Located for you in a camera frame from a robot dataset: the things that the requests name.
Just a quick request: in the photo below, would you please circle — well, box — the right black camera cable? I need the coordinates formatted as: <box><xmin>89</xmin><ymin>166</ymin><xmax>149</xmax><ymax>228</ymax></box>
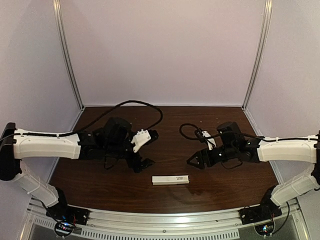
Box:
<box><xmin>179</xmin><ymin>123</ymin><xmax>320</xmax><ymax>143</ymax></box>

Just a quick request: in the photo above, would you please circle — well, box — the left aluminium frame post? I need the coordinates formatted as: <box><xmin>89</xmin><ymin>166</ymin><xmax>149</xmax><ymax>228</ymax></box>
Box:
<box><xmin>52</xmin><ymin>0</ymin><xmax>84</xmax><ymax>110</ymax></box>

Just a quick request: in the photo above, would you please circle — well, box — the aluminium frame post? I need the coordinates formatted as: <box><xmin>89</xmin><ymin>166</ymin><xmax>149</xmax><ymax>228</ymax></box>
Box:
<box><xmin>52</xmin><ymin>0</ymin><xmax>84</xmax><ymax>110</ymax></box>
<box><xmin>242</xmin><ymin>0</ymin><xmax>273</xmax><ymax>111</ymax></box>

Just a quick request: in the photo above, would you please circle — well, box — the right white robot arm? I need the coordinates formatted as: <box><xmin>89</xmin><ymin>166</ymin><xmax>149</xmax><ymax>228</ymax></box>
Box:
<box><xmin>186</xmin><ymin>121</ymin><xmax>320</xmax><ymax>217</ymax></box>

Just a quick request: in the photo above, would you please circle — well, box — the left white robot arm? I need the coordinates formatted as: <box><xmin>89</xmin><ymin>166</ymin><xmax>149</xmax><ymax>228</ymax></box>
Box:
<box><xmin>0</xmin><ymin>117</ymin><xmax>159</xmax><ymax>220</ymax></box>

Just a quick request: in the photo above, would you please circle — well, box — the white remote control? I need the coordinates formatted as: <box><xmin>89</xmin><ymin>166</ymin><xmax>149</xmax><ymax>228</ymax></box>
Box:
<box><xmin>151</xmin><ymin>175</ymin><xmax>190</xmax><ymax>186</ymax></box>

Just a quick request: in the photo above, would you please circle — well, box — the left black camera cable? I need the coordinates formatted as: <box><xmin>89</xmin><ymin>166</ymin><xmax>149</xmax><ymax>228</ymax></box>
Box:
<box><xmin>0</xmin><ymin>99</ymin><xmax>164</xmax><ymax>141</ymax></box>

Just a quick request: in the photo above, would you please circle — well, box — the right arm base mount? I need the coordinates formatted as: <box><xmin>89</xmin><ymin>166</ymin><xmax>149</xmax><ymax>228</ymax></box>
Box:
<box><xmin>238</xmin><ymin>205</ymin><xmax>282</xmax><ymax>238</ymax></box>

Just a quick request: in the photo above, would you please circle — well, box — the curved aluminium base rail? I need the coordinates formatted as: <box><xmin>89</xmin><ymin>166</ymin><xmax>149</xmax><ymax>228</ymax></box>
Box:
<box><xmin>24</xmin><ymin>197</ymin><xmax>306</xmax><ymax>240</ymax></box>

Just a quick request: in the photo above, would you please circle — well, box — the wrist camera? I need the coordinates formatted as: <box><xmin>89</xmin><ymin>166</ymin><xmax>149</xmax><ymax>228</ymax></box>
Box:
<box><xmin>130</xmin><ymin>129</ymin><xmax>159</xmax><ymax>153</ymax></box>
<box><xmin>194</xmin><ymin>129</ymin><xmax>217</xmax><ymax>151</ymax></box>

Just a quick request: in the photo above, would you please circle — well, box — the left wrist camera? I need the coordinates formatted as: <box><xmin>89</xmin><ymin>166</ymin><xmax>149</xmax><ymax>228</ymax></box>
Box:
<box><xmin>130</xmin><ymin>129</ymin><xmax>159</xmax><ymax>153</ymax></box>

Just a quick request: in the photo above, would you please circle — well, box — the right aluminium frame post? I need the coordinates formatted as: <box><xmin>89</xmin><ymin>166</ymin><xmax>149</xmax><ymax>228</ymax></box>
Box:
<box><xmin>242</xmin><ymin>0</ymin><xmax>273</xmax><ymax>111</ymax></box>

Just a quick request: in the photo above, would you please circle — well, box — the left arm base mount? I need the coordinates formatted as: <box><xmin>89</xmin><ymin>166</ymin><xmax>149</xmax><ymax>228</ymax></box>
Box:
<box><xmin>44</xmin><ymin>205</ymin><xmax>90</xmax><ymax>239</ymax></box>

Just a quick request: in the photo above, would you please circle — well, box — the black camera cable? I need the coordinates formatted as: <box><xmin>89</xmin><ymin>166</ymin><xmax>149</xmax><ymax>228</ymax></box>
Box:
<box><xmin>0</xmin><ymin>99</ymin><xmax>164</xmax><ymax>141</ymax></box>
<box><xmin>179</xmin><ymin>123</ymin><xmax>320</xmax><ymax>143</ymax></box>

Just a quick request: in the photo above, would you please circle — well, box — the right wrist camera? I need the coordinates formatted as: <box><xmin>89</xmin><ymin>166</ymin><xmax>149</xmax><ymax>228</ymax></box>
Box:
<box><xmin>194</xmin><ymin>129</ymin><xmax>217</xmax><ymax>151</ymax></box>

